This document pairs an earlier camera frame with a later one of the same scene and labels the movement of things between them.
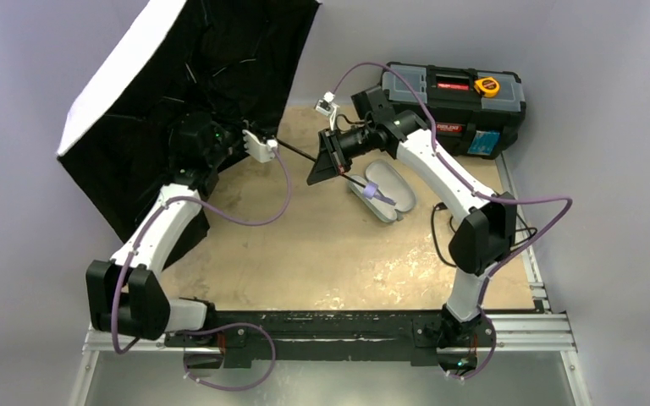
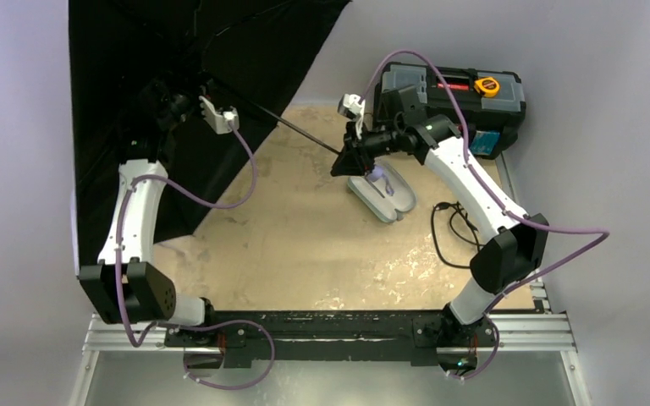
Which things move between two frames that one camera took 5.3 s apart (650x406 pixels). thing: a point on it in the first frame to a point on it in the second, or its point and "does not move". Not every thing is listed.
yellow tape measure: [488, 86] does not move
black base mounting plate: [265, 339] does not move
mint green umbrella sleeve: [391, 184] does not move
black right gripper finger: [332, 138] to [353, 144]
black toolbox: [476, 112] does not move
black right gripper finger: [325, 167] to [349, 162]
